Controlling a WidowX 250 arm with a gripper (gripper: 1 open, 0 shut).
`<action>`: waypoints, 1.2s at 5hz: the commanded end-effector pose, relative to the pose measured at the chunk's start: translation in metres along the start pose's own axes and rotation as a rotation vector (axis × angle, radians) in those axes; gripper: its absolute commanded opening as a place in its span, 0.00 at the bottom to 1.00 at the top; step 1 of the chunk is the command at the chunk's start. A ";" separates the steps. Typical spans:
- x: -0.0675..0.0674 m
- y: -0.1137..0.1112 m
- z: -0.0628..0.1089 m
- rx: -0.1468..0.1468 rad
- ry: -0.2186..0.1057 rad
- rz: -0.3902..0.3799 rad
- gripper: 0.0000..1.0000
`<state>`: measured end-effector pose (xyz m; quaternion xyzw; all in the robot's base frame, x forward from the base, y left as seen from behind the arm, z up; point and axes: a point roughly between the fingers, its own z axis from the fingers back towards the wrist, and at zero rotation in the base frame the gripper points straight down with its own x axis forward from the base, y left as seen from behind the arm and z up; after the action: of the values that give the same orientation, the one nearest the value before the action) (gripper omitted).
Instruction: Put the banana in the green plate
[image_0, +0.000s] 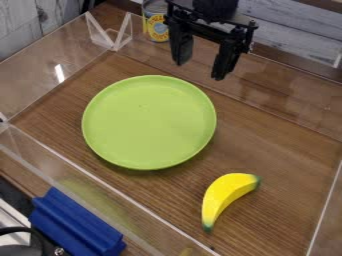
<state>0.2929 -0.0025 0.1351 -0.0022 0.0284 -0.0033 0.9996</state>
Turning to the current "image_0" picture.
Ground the green round plate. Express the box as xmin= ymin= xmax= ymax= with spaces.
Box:
xmin=81 ymin=75 xmax=216 ymax=171

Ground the blue plastic block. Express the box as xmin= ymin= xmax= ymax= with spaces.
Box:
xmin=29 ymin=187 xmax=125 ymax=256

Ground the clear acrylic corner bracket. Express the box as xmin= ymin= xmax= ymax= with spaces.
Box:
xmin=85 ymin=12 xmax=132 ymax=52

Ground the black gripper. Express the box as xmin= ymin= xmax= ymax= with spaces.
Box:
xmin=165 ymin=0 xmax=257 ymax=81

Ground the black cable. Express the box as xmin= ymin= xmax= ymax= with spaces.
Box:
xmin=0 ymin=226 xmax=48 ymax=256

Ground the clear acrylic enclosure wall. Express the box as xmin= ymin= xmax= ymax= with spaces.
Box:
xmin=0 ymin=5 xmax=342 ymax=256

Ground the yellow toy banana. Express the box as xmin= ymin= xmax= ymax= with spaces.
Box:
xmin=201 ymin=173 xmax=260 ymax=233

